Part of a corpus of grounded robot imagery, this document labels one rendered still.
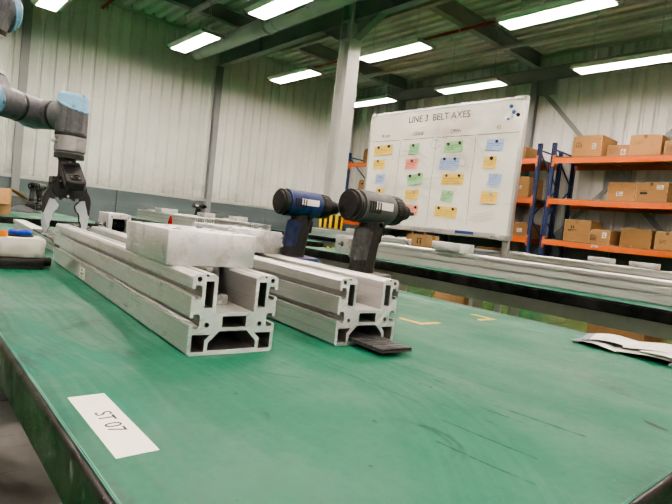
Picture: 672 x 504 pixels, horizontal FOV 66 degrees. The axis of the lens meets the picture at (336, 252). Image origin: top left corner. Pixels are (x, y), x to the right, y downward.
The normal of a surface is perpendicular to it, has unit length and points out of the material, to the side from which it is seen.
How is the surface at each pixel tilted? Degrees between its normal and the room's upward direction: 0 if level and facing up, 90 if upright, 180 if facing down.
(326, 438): 0
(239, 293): 90
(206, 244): 90
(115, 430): 0
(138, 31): 90
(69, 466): 92
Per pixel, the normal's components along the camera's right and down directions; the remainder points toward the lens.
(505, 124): -0.75, -0.05
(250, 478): 0.11, -0.99
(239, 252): 0.60, 0.11
